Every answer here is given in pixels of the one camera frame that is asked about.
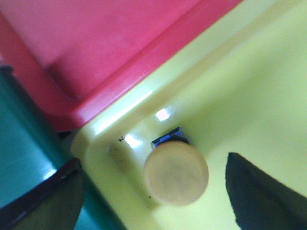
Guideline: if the yellow mushroom push button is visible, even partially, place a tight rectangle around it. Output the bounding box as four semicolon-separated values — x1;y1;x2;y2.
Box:
143;127;209;206

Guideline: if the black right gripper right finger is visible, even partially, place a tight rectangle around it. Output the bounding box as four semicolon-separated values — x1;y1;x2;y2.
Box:
225;152;307;230

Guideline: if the red plastic tray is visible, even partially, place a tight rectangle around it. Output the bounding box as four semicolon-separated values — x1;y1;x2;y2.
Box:
0;0;238;131

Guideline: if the yellow plastic tray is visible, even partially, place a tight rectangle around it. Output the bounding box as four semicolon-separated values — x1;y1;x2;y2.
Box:
71;0;307;230

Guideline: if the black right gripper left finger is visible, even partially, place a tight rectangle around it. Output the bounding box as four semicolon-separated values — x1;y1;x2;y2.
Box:
0;158;83;230

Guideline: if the green conveyor belt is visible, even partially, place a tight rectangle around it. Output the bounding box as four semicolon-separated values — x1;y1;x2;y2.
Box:
0;66;124;230

